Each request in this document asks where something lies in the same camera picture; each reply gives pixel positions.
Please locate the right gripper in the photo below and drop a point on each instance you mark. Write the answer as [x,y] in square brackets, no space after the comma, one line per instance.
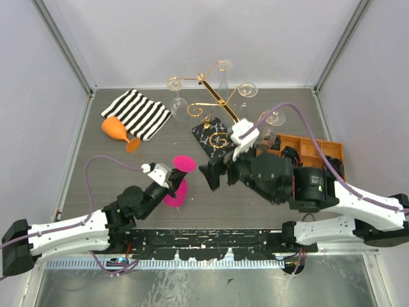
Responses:
[211,171]

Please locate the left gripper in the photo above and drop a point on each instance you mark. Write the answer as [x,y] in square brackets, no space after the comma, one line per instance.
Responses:
[174,181]

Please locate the pink plastic wine glass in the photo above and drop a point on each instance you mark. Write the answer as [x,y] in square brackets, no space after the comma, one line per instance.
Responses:
[186,164]

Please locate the clear round wine glass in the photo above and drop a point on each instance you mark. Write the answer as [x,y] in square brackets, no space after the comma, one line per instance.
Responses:
[267,136]

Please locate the clear stemless glass tumbler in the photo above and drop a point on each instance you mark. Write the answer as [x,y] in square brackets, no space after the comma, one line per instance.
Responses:
[178,104]

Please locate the orange plastic wine glass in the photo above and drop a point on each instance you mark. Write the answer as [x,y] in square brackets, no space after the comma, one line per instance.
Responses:
[116,130]

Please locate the clear champagne flute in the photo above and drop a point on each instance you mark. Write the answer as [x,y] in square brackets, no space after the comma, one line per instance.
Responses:
[223,66]
[246,90]

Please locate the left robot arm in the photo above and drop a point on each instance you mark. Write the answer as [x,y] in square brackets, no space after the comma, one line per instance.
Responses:
[24,245]

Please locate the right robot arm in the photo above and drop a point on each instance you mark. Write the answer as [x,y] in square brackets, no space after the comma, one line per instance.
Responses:
[377,220]

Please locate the striped black white cloth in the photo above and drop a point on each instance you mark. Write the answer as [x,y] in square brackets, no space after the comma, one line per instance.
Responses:
[141,116]

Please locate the black coil centre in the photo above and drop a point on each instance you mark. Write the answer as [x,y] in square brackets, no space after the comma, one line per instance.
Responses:
[293,155]

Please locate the black coil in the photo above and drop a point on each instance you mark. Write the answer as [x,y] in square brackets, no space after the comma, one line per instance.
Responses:
[293,155]
[337,165]

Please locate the orange compartment tray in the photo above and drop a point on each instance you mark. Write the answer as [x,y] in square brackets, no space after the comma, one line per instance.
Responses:
[308,152]

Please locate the black coil right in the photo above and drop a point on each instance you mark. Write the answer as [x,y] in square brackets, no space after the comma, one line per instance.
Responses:
[337,165]

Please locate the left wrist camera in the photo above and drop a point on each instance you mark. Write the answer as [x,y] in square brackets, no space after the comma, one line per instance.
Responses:
[160,173]

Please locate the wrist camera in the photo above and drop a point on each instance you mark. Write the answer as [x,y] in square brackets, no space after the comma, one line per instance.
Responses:
[243,134]
[160,173]

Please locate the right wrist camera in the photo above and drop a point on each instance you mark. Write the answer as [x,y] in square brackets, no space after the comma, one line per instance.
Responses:
[243,134]

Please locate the black mounting base plate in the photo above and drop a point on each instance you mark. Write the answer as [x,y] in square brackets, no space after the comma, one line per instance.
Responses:
[212,244]

